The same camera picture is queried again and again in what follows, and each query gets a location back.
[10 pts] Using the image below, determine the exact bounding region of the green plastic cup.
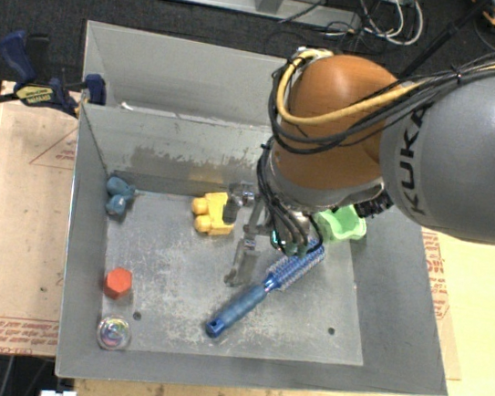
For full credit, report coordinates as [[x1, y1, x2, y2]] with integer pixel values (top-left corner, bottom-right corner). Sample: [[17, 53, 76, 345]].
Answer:
[[312, 201, 371, 250]]

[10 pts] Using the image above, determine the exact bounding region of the blue toy animal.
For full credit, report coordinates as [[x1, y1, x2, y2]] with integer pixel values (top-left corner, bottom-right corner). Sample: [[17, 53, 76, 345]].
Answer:
[[100, 173, 139, 224]]

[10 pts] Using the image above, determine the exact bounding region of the blue round hairbrush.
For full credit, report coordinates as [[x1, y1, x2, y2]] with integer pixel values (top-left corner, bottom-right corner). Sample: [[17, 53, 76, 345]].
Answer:
[[203, 223, 330, 354]]

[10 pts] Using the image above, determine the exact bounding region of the red hexagonal block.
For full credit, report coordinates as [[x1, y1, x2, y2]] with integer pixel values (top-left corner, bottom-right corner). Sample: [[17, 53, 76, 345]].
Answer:
[[102, 265, 136, 302]]

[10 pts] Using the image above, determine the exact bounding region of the yellow toy block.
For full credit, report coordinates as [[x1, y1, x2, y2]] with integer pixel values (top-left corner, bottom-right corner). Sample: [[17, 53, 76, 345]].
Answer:
[[186, 187, 241, 240]]

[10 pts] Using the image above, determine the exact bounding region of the grey metal bin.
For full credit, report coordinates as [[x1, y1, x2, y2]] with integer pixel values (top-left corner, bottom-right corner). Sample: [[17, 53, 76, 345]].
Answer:
[[34, 19, 495, 396]]

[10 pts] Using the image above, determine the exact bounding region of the clear iridescent ball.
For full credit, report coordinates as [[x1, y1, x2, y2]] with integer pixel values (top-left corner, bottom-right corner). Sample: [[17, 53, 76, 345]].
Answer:
[[93, 311, 137, 355]]

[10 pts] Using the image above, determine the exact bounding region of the brown cardboard board, red print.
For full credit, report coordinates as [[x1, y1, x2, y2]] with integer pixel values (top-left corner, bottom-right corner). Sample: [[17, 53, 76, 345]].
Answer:
[[0, 79, 495, 396]]

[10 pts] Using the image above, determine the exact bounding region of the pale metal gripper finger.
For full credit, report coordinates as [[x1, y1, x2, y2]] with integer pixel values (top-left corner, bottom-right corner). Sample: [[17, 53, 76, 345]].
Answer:
[[235, 237, 264, 288], [222, 234, 249, 289]]

